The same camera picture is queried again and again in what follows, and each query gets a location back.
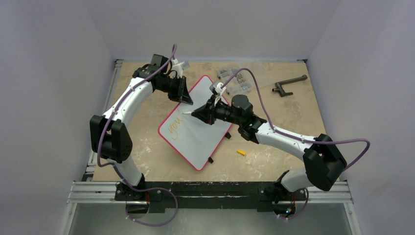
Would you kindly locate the aluminium frame rail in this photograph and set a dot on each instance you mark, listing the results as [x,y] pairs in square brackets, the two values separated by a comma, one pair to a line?
[89,191]

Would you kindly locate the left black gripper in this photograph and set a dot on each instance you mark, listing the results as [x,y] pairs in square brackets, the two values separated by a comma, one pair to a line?
[181,94]

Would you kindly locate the pink framed whiteboard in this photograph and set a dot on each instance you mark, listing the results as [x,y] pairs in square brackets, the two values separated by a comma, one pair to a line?
[193,139]

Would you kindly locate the yellow marker cap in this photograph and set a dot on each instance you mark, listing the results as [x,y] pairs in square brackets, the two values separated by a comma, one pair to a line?
[243,153]

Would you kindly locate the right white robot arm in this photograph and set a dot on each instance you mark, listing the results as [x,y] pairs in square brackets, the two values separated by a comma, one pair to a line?
[323,162]

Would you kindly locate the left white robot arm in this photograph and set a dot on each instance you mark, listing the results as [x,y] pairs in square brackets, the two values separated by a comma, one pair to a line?
[110,138]

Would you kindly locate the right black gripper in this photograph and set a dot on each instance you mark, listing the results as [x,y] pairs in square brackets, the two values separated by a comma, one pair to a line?
[211,110]

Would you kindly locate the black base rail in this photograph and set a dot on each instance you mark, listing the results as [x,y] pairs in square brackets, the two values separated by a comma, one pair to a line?
[259,196]

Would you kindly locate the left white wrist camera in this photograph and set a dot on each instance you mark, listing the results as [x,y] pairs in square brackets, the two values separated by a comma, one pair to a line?
[179,67]

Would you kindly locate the clear screw organizer box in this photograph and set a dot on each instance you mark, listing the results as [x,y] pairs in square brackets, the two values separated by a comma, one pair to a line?
[242,83]

